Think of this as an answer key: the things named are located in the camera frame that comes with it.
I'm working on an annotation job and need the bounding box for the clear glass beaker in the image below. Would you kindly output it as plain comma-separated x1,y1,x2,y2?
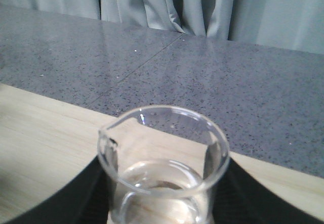
98,105,230,223

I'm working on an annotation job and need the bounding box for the grey curtain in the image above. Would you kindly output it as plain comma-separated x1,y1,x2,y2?
1,0,323,54

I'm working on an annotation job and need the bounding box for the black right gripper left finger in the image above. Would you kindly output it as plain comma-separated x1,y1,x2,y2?
6,157,109,223

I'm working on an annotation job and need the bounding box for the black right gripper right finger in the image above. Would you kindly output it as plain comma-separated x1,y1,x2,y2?
212,159,323,223

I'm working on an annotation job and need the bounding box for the light wooden cutting board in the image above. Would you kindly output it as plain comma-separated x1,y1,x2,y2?
1,84,323,222

